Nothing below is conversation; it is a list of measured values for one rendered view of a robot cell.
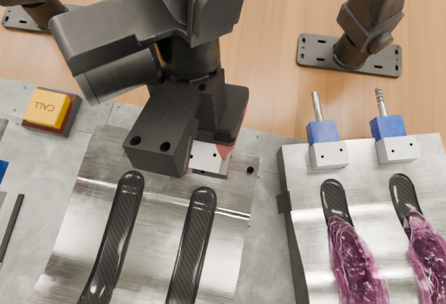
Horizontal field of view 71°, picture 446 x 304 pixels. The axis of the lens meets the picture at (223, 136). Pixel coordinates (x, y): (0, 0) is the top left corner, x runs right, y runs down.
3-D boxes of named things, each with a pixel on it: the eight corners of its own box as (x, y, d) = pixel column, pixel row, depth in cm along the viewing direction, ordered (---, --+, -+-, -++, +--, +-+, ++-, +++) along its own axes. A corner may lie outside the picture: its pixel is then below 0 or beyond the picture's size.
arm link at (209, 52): (166, 101, 28) (147, 32, 22) (142, 67, 31) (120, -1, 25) (232, 72, 30) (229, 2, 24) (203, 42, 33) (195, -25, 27)
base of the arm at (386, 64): (424, 57, 53) (423, 22, 54) (305, 42, 54) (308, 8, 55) (399, 79, 60) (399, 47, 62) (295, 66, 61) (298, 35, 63)
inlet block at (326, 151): (297, 99, 56) (304, 86, 51) (324, 97, 56) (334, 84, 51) (308, 172, 52) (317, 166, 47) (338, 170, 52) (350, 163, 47)
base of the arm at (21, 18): (79, 14, 55) (89, -18, 57) (-28, 1, 56) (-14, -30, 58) (97, 40, 63) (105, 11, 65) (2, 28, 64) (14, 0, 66)
